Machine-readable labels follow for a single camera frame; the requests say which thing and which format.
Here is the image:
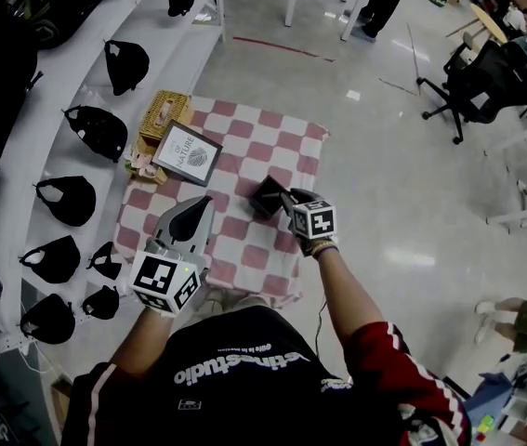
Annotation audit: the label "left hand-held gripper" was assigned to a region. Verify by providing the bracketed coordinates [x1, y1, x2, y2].
[128, 195, 217, 319]

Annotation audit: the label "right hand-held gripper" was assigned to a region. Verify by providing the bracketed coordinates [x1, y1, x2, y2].
[279, 187, 338, 242]

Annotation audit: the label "black pen holder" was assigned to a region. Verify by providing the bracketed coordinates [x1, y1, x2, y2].
[248, 174, 291, 221]

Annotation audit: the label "person's left forearm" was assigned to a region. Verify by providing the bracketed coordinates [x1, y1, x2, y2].
[109, 307, 176, 380]

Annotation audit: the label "person's right forearm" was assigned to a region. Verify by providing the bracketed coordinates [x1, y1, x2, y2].
[313, 246, 385, 343]

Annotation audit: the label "person's right hand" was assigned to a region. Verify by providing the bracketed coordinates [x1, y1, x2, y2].
[295, 233, 340, 257]

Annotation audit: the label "pink checkered tablecloth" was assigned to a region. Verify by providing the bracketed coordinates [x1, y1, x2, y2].
[112, 94, 330, 309]

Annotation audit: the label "wicker basket with flowers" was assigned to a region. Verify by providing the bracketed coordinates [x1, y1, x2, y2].
[123, 135, 169, 185]

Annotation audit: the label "black framed picture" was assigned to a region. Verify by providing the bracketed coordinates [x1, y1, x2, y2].
[151, 119, 224, 189]

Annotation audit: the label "wicker tissue box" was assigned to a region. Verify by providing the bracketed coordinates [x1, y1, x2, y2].
[138, 89, 193, 146]

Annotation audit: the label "rows of black bags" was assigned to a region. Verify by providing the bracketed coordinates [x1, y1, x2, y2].
[0, 0, 220, 348]

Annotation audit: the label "person's dark and red shirt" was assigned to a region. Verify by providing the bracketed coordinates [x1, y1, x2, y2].
[60, 304, 473, 446]

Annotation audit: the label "black office chair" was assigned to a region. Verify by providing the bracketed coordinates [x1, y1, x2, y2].
[415, 39, 527, 146]

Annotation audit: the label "round wooden table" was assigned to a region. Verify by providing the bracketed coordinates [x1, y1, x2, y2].
[446, 2, 509, 46]

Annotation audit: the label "blue covered table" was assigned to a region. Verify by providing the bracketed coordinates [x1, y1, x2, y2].
[467, 372, 510, 431]

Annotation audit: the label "white cable with adapter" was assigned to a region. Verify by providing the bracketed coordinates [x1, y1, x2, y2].
[15, 336, 55, 375]

